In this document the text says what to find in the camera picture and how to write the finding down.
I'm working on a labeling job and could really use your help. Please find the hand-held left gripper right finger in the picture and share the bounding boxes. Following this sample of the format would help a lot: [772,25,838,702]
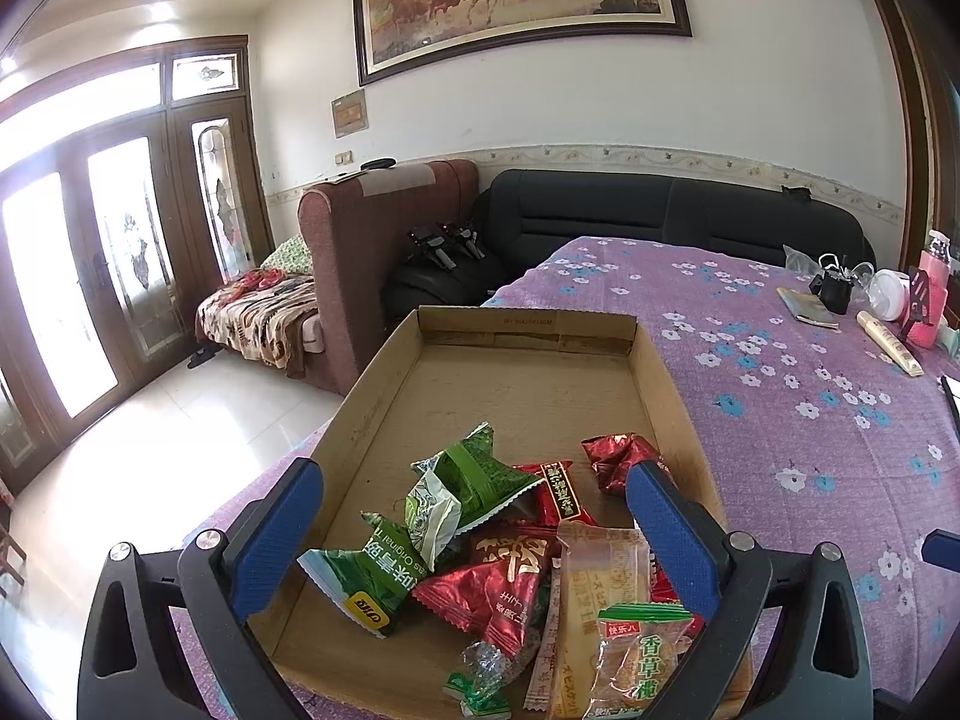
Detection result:
[626,460,876,720]

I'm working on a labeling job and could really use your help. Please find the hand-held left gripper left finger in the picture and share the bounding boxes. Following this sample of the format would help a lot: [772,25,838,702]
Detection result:
[77,457,325,720]

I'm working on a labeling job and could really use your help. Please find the clear yellow wafer packet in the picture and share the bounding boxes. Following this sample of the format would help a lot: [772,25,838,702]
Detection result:
[550,521,652,720]

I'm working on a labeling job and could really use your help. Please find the red foil snack packet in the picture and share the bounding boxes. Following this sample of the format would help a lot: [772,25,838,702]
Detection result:
[412,532,557,662]
[581,433,676,497]

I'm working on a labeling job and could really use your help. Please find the green yellow-label snack packet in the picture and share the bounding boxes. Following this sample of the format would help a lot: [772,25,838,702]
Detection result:
[298,511,440,638]

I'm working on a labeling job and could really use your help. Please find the red gold-label snack packet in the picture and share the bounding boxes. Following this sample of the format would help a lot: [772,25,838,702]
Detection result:
[517,461,601,530]

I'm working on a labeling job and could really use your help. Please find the green-label biscuit packet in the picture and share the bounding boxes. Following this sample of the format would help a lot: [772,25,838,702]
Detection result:
[581,604,695,720]

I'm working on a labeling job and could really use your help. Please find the white red stick packet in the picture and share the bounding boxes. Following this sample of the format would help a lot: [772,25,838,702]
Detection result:
[523,562,565,713]

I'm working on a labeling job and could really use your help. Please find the cardboard box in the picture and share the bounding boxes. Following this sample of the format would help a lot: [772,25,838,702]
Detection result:
[247,305,755,720]

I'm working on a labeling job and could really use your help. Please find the clear green-ended candy packet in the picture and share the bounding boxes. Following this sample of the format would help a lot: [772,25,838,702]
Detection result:
[442,641,512,718]

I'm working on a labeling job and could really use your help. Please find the purple floral blanket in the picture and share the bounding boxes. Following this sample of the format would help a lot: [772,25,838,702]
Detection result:
[169,235,960,720]

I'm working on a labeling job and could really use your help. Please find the cream tube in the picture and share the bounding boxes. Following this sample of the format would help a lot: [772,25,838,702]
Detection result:
[856,310,925,377]

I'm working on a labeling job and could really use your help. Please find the brown patterned blanket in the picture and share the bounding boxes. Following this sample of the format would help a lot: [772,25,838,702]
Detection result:
[196,274,320,380]

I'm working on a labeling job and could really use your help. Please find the black pink-dotted holder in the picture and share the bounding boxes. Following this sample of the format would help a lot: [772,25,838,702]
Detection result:
[900,270,938,335]

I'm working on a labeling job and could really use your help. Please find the white round jar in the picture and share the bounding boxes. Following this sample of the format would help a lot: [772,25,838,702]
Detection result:
[870,270,912,320]

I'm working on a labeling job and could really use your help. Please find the olive booklet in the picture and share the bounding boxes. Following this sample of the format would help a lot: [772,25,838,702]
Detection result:
[776,286,841,329]

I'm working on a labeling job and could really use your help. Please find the pink bottle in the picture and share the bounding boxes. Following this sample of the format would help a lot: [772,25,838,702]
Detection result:
[907,231,952,350]

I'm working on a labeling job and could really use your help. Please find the black binder clips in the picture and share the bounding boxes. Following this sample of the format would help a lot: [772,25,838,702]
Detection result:
[808,253,856,314]

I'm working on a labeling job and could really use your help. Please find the green pillow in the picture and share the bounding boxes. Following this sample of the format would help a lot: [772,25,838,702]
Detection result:
[260,235,312,275]

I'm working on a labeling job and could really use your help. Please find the brown armchair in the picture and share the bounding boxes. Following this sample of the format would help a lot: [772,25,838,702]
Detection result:
[298,159,481,397]

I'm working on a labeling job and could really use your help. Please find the spare black gripper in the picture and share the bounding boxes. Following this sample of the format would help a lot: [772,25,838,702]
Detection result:
[442,221,485,260]
[405,223,455,271]

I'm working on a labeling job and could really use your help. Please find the black sofa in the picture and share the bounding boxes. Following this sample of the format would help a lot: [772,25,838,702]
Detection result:
[382,169,877,323]

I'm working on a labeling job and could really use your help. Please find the wooden glass door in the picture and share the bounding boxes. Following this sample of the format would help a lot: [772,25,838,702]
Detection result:
[0,36,271,496]

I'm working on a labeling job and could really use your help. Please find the wooden framed window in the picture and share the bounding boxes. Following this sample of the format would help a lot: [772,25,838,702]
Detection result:
[855,0,960,271]

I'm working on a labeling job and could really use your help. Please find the brown wall panel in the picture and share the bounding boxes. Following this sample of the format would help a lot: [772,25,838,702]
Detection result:
[331,88,368,140]

